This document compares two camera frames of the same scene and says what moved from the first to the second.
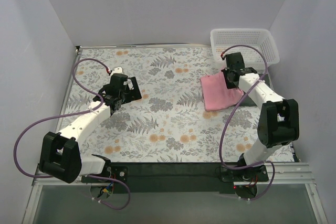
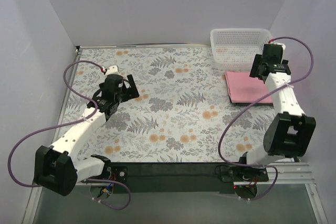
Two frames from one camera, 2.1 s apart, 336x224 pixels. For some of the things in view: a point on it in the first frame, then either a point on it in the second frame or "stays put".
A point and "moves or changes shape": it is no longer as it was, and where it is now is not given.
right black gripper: x=231 y=76 -> x=255 y=65
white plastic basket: x=256 y=46 stays put
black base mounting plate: x=170 y=177 stays put
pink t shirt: x=216 y=94 moves or changes shape
